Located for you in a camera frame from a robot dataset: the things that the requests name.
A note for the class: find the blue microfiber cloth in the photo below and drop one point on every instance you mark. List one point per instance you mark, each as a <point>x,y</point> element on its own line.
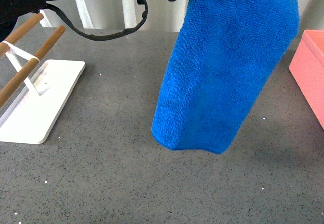
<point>224,54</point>

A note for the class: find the left wooden rack bar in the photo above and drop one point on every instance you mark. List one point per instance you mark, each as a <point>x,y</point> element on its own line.
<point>16,35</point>

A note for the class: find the wooden rack bar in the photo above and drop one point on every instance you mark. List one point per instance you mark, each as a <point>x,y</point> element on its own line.
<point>19,78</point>
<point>16,35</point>

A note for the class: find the white pleated curtain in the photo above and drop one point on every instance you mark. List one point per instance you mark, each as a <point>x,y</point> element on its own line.
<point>94,16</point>

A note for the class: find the right wooden rack bar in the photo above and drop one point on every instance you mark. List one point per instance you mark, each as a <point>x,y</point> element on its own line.
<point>19,78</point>

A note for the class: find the pink plastic box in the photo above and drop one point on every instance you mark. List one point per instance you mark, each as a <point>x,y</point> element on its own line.
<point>306,68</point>

